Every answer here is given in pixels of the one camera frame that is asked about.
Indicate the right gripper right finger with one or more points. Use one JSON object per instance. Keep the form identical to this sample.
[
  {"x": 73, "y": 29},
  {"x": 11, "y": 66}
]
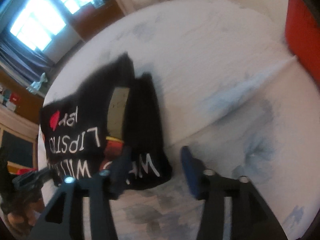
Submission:
[{"x": 251, "y": 217}]

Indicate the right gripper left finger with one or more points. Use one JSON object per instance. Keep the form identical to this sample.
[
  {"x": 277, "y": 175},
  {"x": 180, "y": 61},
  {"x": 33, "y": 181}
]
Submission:
[{"x": 63, "y": 215}]

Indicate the black printed t-shirt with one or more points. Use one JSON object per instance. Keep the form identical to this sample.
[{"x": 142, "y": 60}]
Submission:
[{"x": 112, "y": 109}]

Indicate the person's left hand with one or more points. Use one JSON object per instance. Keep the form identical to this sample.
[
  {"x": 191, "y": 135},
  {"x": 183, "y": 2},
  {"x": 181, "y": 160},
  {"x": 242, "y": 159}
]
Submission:
[{"x": 25, "y": 219}]

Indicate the red small suitcase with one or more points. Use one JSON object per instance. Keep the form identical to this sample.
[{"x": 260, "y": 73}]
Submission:
[{"x": 302, "y": 36}]

